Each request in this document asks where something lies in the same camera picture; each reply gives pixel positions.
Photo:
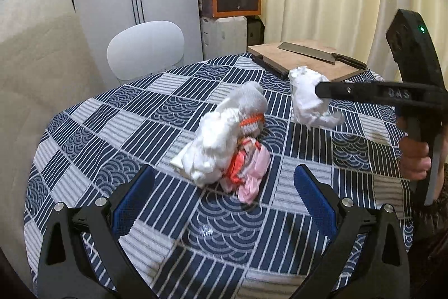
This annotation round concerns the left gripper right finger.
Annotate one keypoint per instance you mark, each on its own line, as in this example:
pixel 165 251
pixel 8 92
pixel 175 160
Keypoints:
pixel 366 256

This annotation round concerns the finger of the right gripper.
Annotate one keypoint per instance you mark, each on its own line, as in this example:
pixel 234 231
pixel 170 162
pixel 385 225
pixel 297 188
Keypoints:
pixel 348 91

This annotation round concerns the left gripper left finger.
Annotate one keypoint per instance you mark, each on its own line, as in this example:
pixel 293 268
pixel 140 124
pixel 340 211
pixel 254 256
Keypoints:
pixel 65 270

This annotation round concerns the white tissue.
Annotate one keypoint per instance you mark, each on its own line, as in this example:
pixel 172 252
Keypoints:
pixel 309 110

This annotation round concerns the white knit glove orange trim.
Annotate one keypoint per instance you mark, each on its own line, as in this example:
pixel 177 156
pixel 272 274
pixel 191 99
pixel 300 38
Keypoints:
pixel 252 105

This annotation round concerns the pink red wrapper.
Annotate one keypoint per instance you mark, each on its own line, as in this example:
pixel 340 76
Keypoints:
pixel 246 170

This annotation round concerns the white paper towel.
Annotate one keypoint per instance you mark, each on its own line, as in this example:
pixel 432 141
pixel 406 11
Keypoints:
pixel 205 159

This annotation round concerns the kitchen cleaver knife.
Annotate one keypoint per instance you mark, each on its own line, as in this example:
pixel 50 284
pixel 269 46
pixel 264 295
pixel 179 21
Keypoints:
pixel 328 57

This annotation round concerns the person's right hand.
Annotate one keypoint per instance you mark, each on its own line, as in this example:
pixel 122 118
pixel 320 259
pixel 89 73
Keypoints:
pixel 415 162

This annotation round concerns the wooden cutting board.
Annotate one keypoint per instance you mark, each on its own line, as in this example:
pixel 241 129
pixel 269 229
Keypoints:
pixel 281 57

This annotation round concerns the black box beside styrofoam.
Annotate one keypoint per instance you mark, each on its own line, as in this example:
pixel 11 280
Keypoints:
pixel 255 31

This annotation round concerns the blue patterned tablecloth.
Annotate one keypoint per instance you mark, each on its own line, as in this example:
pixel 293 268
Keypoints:
pixel 224 219

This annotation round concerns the white styrofoam box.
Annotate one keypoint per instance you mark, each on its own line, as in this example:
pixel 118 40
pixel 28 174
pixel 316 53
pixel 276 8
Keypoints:
pixel 223 36

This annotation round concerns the white chair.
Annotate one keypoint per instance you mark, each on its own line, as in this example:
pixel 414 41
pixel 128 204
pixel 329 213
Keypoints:
pixel 145 48

